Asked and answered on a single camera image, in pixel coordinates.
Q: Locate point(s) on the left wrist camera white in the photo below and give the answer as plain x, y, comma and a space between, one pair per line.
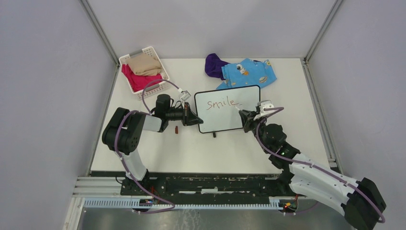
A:
183, 95

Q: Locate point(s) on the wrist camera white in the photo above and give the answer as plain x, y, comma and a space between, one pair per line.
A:
266, 108
183, 95

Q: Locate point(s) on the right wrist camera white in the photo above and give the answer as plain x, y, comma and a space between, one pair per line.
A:
266, 108

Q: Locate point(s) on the pink cloth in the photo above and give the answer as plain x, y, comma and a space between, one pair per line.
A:
138, 82

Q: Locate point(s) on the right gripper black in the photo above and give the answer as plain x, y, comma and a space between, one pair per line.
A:
247, 119

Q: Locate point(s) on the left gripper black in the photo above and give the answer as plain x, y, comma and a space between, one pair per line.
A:
188, 118

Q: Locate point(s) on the purple cloth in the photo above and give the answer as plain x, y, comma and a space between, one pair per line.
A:
213, 66

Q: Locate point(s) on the blue patterned cloth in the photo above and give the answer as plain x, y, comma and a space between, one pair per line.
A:
247, 73

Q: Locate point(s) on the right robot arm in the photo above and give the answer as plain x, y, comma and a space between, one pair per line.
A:
358, 201

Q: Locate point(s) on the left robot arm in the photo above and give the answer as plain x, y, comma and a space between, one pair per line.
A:
123, 132

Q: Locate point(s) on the white plastic basket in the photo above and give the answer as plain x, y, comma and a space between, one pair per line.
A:
154, 86

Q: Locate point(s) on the whiteboard with black frame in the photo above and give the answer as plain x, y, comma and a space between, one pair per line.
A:
217, 108

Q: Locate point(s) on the beige folded cloth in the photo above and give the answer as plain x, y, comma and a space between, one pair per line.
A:
144, 65

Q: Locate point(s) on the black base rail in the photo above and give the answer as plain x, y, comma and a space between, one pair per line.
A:
217, 188

